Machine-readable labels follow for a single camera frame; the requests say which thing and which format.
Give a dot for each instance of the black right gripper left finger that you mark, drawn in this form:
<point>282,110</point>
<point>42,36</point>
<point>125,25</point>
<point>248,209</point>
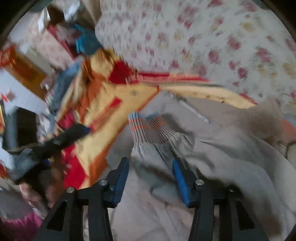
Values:
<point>65,220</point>

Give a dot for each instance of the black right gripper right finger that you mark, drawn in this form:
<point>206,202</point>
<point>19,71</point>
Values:
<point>237,221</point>

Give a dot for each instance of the beige grey jacket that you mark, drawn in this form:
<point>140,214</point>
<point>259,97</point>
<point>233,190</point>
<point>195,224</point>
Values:
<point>237,147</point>

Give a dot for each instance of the person's left hand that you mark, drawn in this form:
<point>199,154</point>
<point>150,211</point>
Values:
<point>54,188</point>

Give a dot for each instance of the blue grey striped garment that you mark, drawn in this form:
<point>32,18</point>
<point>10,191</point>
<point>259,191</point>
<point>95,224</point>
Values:
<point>62,81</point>

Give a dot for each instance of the red yellow checkered blanket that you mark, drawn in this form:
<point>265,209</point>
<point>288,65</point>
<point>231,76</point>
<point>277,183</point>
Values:
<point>102,95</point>

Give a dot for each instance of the teal plastic bag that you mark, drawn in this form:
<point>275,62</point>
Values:
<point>87,42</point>

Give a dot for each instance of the floral white duvet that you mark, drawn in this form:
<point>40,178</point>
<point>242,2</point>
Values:
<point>235,44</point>

